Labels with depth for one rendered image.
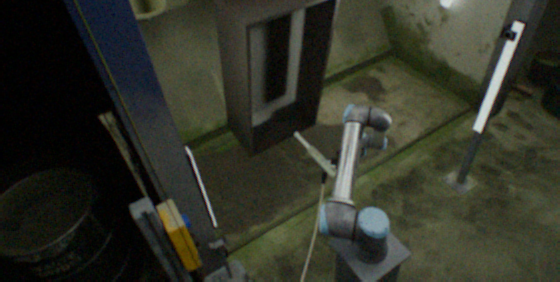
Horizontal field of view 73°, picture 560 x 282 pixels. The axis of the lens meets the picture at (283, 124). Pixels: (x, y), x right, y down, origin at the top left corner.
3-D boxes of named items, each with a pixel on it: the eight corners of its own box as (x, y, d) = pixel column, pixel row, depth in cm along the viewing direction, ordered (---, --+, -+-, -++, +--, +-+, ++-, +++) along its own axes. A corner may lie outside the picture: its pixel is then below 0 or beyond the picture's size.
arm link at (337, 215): (351, 238, 181) (373, 101, 208) (315, 231, 185) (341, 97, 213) (351, 242, 195) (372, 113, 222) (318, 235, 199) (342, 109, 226)
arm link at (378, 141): (394, 106, 206) (387, 137, 270) (370, 103, 209) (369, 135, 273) (391, 126, 203) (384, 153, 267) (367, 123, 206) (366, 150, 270)
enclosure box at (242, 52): (227, 125, 294) (212, -12, 199) (291, 96, 317) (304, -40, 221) (250, 158, 278) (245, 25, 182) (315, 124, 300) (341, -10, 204)
